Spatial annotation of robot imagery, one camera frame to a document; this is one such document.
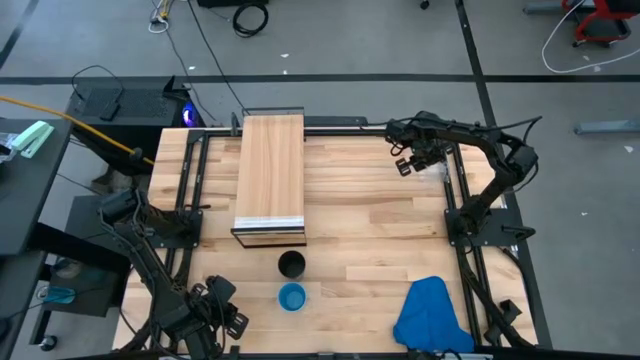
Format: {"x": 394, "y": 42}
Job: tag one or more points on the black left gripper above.
{"x": 212, "y": 317}

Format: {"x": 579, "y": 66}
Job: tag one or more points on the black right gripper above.
{"x": 426, "y": 145}

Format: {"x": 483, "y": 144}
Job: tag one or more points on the clear plastic mug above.
{"x": 439, "y": 171}

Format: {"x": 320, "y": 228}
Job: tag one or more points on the blue cup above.
{"x": 292, "y": 299}

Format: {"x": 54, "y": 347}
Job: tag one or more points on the black cup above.
{"x": 292, "y": 265}

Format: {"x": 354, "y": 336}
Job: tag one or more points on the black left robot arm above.
{"x": 150, "y": 265}

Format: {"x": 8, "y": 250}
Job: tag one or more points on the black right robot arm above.
{"x": 505, "y": 170}

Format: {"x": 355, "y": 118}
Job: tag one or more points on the black low cart shelf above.
{"x": 85, "y": 220}

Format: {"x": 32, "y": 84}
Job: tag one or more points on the blue cloth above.
{"x": 430, "y": 315}

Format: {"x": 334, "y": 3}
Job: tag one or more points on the blue transparent bottle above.
{"x": 57, "y": 296}

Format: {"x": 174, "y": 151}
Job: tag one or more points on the black caster wheel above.
{"x": 424, "y": 4}
{"x": 48, "y": 343}

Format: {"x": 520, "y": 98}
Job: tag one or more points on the grey floor bar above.
{"x": 607, "y": 126}
{"x": 542, "y": 7}

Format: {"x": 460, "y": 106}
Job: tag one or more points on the black computer tower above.
{"x": 140, "y": 105}

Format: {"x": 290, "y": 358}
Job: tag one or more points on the black side desk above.
{"x": 25, "y": 200}

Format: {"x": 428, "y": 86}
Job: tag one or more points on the small black box device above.
{"x": 108, "y": 111}

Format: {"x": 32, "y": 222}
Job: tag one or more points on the red cart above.
{"x": 600, "y": 22}

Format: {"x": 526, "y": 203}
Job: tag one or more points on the mint green stapler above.
{"x": 32, "y": 137}

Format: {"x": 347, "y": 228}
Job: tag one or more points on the clear plastic bag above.
{"x": 6, "y": 145}

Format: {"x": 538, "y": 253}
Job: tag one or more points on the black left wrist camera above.
{"x": 221, "y": 287}

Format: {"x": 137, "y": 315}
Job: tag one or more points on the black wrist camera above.
{"x": 221, "y": 287}
{"x": 396, "y": 131}

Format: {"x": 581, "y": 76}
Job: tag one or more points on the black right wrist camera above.
{"x": 396, "y": 131}

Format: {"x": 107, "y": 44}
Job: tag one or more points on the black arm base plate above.
{"x": 192, "y": 235}
{"x": 500, "y": 227}

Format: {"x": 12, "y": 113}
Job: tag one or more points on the black aluminium table frame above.
{"x": 330, "y": 132}

